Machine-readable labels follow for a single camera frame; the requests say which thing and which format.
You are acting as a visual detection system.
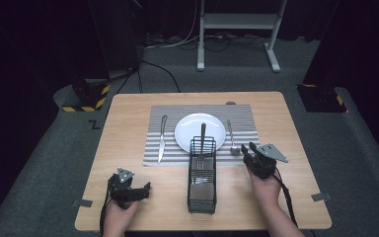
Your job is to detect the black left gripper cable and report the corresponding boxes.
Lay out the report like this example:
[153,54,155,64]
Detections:
[99,194,111,237]

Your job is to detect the person's left hand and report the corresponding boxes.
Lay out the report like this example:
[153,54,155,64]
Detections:
[103,198,140,232]

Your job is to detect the grey tape piece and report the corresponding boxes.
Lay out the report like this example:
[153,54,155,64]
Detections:
[72,198,94,208]
[310,192,333,202]

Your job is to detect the steel fork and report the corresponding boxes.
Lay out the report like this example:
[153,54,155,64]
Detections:
[196,122,207,162]

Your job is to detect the white floor cable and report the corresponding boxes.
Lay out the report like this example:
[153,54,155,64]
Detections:
[143,0,201,51]

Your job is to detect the black yellow striped stand base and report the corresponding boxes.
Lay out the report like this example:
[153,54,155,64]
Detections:
[61,79,112,113]

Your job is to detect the black stand base yellow corners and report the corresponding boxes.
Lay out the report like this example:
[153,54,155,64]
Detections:
[296,83,348,114]

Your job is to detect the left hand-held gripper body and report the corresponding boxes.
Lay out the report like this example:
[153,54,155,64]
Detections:
[108,167,146,209]

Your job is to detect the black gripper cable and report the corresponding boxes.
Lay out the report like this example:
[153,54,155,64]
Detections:
[271,173,300,228]
[99,194,111,237]

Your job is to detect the steel table knife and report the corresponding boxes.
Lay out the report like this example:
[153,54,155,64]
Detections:
[157,115,169,165]

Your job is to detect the steel spoon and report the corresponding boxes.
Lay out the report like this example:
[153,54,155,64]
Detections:
[226,118,242,157]

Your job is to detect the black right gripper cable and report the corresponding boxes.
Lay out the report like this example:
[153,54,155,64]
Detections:
[271,173,300,228]

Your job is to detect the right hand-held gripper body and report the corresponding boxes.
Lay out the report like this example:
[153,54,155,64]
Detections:
[244,142,290,180]

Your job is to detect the black floor cable bundle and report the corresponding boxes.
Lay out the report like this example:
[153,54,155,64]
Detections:
[202,32,268,53]

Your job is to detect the person's right hand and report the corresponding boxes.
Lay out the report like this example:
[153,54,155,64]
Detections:
[247,165,283,209]

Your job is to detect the white round plate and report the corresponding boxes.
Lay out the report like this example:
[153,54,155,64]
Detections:
[174,112,227,154]

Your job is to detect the white metal stand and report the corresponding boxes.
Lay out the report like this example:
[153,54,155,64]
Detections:
[195,0,288,74]

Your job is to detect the black wire cutlery caddy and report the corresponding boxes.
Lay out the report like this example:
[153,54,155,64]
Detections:
[187,135,218,215]

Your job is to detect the grey striped placemat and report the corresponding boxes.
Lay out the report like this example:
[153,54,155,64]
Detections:
[142,104,265,167]

